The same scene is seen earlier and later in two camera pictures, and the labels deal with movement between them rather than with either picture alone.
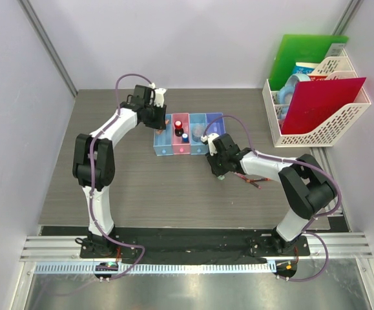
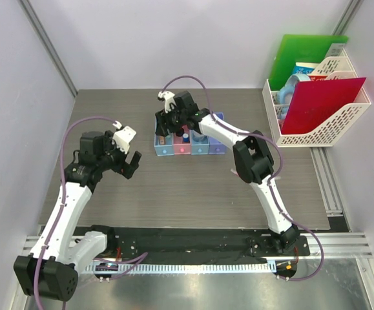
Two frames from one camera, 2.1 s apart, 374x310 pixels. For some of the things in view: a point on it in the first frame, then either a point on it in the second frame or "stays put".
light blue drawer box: x=163 y=143 stays put
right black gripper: x=217 y=170 → x=163 y=118
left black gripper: x=160 y=123 → x=123 y=168
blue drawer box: x=197 y=125 stays put
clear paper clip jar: x=197 y=131 stays put
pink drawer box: x=179 y=148 stays put
